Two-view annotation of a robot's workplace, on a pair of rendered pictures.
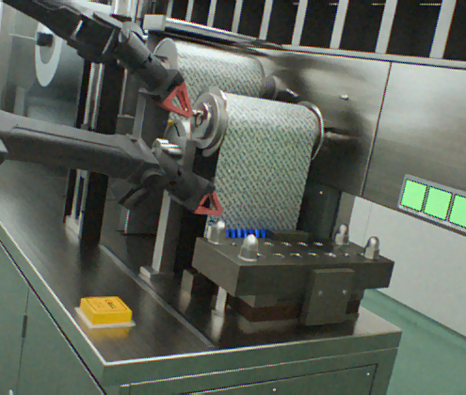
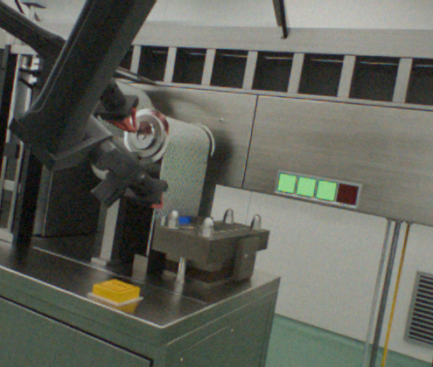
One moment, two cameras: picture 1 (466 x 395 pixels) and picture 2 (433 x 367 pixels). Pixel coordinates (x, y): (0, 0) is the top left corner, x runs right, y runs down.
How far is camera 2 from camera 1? 0.52 m
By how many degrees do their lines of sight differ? 29
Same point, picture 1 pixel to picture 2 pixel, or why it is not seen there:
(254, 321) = (211, 282)
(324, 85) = (199, 111)
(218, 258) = (185, 238)
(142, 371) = (178, 329)
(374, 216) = not seen: hidden behind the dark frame
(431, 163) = (297, 161)
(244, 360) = (222, 310)
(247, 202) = (175, 197)
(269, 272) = (222, 244)
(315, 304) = (243, 264)
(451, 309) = not seen: hidden behind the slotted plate
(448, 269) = not seen: hidden behind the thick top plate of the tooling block
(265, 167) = (185, 170)
